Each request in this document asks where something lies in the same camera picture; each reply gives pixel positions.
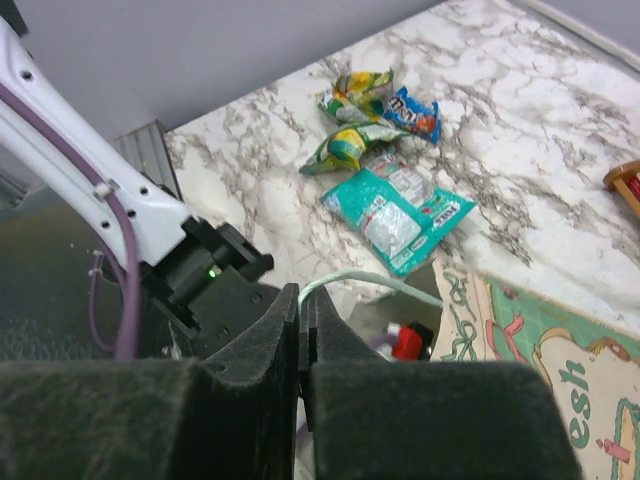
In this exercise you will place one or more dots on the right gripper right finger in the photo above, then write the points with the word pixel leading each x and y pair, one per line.
pixel 376 419

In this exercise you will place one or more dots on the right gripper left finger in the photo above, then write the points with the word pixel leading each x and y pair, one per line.
pixel 231 416

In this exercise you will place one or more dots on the white paper bag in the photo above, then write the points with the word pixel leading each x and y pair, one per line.
pixel 579 331

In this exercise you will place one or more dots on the blue M&M packet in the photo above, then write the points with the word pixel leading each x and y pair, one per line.
pixel 414 116

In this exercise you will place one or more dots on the yellow green snack packet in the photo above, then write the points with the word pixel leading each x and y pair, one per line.
pixel 357 97

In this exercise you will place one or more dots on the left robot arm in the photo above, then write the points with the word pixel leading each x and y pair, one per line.
pixel 204 279

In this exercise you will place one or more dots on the teal snack packet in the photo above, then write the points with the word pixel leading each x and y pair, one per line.
pixel 400 214

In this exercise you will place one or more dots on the wooden shelf rack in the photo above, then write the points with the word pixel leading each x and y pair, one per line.
pixel 616 180

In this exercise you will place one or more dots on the red white small box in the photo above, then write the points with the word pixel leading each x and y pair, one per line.
pixel 633 183

